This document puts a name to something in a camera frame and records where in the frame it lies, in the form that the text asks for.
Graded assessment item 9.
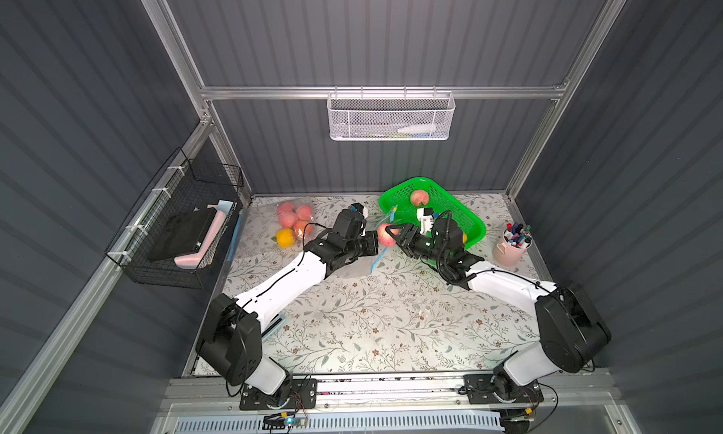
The orange red peach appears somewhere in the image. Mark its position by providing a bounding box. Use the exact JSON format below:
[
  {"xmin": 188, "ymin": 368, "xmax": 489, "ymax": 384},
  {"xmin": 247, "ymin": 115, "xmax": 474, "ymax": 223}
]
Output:
[{"xmin": 293, "ymin": 219, "xmax": 314, "ymax": 240}]

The clear zip-top bag blue zipper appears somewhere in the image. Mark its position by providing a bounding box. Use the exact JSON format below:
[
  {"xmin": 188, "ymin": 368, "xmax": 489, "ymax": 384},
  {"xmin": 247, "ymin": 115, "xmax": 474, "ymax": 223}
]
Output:
[{"xmin": 225, "ymin": 195, "xmax": 318, "ymax": 263}]

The yellow peach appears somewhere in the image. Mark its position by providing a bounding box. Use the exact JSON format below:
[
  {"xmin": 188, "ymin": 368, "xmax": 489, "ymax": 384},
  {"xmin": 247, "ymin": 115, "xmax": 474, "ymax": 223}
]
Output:
[{"xmin": 276, "ymin": 228, "xmax": 296, "ymax": 249}]

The pink peach with leaf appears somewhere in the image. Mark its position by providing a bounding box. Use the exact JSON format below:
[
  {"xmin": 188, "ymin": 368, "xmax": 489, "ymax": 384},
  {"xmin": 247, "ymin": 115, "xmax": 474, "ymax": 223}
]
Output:
[{"xmin": 278, "ymin": 211, "xmax": 299, "ymax": 229}]

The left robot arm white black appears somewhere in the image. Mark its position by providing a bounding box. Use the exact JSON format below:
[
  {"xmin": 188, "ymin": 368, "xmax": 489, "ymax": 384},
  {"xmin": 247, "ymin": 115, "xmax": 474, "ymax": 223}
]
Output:
[{"xmin": 196, "ymin": 229, "xmax": 378, "ymax": 402}]

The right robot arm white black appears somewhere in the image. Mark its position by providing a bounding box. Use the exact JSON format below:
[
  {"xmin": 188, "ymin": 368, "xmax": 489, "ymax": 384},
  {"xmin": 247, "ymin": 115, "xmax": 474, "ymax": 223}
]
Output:
[{"xmin": 384, "ymin": 211, "xmax": 612, "ymax": 403}]

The pink peach top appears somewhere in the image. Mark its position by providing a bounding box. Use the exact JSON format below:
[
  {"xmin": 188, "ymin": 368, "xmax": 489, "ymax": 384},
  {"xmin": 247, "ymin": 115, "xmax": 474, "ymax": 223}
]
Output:
[{"xmin": 410, "ymin": 189, "xmax": 430, "ymax": 208}]

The pink peach behind bag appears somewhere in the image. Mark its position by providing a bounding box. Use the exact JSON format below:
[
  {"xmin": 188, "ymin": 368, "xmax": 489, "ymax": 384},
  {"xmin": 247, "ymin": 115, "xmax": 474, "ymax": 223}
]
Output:
[{"xmin": 277, "ymin": 202, "xmax": 296, "ymax": 215}]

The green plastic basket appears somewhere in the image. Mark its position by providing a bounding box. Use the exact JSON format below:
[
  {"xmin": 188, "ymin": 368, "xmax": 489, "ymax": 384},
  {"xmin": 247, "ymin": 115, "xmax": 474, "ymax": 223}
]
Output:
[{"xmin": 380, "ymin": 177, "xmax": 486, "ymax": 280}]

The pink pen cup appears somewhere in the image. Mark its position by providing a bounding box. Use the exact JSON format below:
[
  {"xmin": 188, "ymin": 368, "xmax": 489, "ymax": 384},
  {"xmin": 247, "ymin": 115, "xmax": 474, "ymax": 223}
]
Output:
[{"xmin": 493, "ymin": 222, "xmax": 533, "ymax": 267}]

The teal calculator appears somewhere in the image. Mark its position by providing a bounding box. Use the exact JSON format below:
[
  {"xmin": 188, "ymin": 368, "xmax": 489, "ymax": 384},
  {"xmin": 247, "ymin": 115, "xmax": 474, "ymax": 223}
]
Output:
[{"xmin": 262, "ymin": 313, "xmax": 285, "ymax": 341}]

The white tube in basket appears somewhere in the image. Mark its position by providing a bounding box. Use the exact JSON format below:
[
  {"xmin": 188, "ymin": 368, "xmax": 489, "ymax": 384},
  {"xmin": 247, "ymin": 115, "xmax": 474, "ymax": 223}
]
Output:
[{"xmin": 397, "ymin": 123, "xmax": 437, "ymax": 136}]

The black pouch in basket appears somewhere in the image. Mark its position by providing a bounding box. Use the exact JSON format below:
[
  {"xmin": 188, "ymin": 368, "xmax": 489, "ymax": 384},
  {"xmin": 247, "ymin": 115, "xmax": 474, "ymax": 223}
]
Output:
[{"xmin": 148, "ymin": 208, "xmax": 214, "ymax": 262}]

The white wire wall basket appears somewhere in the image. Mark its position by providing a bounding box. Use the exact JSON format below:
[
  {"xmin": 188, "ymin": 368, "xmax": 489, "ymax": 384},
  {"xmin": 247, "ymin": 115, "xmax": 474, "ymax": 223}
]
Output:
[{"xmin": 327, "ymin": 89, "xmax": 456, "ymax": 141}]

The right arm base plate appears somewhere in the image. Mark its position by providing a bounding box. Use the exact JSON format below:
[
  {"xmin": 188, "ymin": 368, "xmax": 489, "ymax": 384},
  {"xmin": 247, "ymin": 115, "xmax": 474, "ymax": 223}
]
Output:
[{"xmin": 458, "ymin": 373, "xmax": 544, "ymax": 407}]

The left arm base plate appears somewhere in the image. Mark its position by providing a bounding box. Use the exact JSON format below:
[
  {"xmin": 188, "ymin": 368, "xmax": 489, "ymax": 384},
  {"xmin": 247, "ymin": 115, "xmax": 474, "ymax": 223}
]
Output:
[{"xmin": 239, "ymin": 377, "xmax": 318, "ymax": 411}]

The black wire wall basket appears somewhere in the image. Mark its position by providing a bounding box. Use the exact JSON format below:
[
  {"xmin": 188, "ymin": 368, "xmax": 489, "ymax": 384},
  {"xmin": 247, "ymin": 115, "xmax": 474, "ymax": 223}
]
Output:
[{"xmin": 105, "ymin": 150, "xmax": 245, "ymax": 289}]

